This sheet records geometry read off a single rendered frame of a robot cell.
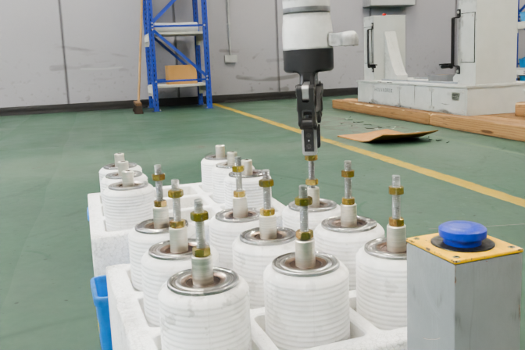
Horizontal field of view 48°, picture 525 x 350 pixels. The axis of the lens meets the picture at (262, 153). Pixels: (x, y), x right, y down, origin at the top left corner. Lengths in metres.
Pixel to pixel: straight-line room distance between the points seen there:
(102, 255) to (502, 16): 3.29
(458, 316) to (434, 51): 7.49
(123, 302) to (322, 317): 0.28
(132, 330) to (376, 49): 4.55
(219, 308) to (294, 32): 0.43
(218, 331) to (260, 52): 6.50
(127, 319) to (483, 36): 3.41
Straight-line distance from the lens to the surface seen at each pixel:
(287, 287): 0.64
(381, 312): 0.71
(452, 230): 0.53
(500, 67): 4.01
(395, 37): 5.18
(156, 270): 0.72
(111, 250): 1.11
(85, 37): 6.80
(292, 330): 0.66
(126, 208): 1.12
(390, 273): 0.69
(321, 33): 0.87
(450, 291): 0.52
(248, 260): 0.75
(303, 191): 0.65
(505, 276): 0.54
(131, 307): 0.78
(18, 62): 6.83
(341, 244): 0.79
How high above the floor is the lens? 0.48
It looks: 9 degrees down
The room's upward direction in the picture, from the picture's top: 2 degrees counter-clockwise
